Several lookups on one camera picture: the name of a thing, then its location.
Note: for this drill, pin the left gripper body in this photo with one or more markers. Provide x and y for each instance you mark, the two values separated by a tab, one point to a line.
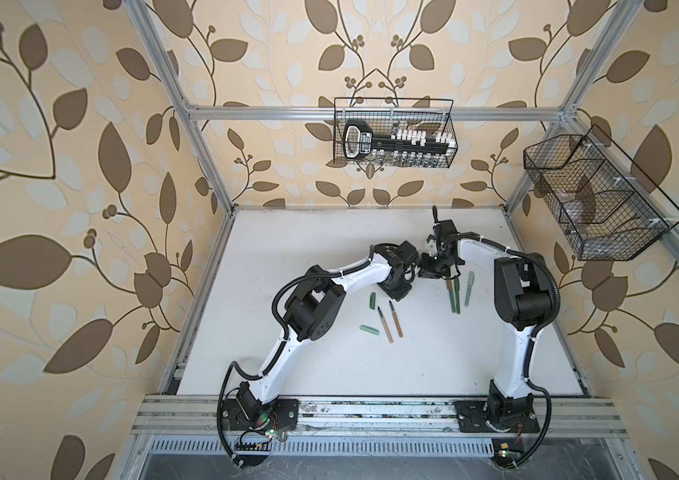
401	288

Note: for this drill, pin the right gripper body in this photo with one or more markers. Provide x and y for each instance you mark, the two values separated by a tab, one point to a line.
436	265

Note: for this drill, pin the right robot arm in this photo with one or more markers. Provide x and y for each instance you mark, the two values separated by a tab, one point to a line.
526	298

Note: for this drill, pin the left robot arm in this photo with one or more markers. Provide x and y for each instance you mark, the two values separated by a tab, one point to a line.
307	307

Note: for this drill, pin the light green cap lower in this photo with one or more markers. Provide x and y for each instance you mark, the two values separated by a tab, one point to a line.
369	330

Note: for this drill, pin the black socket tool set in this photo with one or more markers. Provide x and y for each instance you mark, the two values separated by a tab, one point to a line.
359	140

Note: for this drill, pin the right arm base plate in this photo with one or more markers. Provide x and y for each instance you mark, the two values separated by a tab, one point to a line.
494	416

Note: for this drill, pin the back wire basket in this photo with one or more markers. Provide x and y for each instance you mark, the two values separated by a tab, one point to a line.
433	115

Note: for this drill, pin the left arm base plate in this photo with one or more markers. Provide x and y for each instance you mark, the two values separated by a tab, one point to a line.
280	415

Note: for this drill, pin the side wire basket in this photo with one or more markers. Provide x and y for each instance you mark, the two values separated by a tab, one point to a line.
608	207

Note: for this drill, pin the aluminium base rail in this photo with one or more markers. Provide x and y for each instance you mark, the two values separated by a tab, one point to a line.
573	417

